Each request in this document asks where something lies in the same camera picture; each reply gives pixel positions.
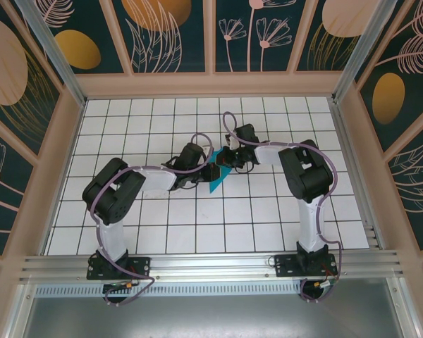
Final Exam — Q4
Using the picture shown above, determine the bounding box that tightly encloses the blue square paper sheet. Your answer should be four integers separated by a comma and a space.
207, 147, 233, 194

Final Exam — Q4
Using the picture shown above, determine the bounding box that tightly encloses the grey metal panel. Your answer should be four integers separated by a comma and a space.
20, 295, 410, 338

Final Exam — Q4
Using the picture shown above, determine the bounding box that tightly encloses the aluminium mounting rail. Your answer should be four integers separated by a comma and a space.
19, 249, 409, 283

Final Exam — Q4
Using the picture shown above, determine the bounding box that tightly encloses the aluminium side rail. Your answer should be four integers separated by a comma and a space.
328, 98, 387, 251

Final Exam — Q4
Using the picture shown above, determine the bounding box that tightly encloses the slotted grey cable duct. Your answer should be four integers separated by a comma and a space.
35, 280, 304, 297

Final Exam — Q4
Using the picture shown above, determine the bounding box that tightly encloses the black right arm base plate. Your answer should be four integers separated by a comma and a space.
274, 253, 338, 277

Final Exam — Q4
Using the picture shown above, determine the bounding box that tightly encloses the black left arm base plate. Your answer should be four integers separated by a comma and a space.
86, 256, 152, 281

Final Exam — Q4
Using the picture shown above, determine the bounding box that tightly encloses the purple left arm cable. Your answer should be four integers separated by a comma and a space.
90, 132, 156, 308

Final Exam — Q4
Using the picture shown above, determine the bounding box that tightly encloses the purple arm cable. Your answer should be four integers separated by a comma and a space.
222, 111, 341, 304
90, 132, 156, 308

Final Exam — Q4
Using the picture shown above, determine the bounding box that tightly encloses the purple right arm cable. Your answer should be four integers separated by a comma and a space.
222, 111, 341, 304

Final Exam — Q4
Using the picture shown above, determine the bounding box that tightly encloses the aluminium frame post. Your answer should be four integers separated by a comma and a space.
13, 0, 88, 107
331, 0, 400, 104

